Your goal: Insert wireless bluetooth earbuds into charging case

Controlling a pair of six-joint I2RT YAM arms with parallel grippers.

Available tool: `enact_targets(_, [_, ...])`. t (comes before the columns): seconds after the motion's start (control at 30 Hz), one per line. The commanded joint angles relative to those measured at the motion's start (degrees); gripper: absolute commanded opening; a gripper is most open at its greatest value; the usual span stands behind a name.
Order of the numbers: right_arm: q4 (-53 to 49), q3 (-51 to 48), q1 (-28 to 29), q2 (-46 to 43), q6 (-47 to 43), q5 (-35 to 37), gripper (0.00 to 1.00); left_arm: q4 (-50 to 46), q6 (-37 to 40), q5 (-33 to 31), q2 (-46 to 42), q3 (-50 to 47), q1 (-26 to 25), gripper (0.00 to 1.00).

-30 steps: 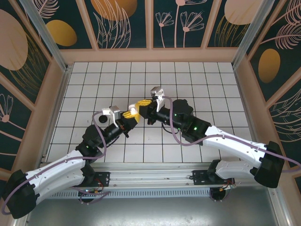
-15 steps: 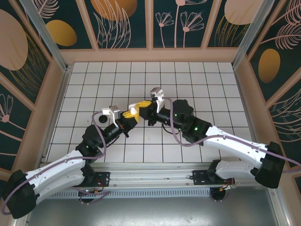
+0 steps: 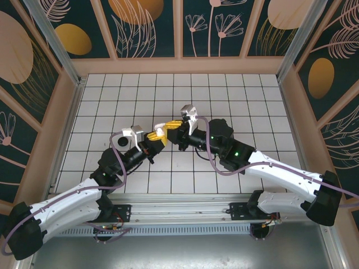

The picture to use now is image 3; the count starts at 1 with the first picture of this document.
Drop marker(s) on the black round disc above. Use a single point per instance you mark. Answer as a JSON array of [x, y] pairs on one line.
[[122, 144]]

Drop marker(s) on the aluminium corner post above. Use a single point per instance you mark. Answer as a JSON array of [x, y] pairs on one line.
[[300, 39], [57, 45]]

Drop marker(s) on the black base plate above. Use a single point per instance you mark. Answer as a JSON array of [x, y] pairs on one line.
[[238, 211], [124, 213]]

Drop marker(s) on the aluminium side rail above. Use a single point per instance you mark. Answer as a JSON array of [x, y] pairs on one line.
[[73, 112]]

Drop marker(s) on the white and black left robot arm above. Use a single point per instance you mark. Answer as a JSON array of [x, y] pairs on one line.
[[64, 201]]

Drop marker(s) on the grey metal base sheet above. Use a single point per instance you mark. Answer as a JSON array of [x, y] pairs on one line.
[[179, 252]]

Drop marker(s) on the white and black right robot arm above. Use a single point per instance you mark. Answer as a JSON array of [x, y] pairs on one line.
[[280, 171]]

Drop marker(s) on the aluminium mounting rail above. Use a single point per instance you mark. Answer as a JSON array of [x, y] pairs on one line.
[[179, 208]]

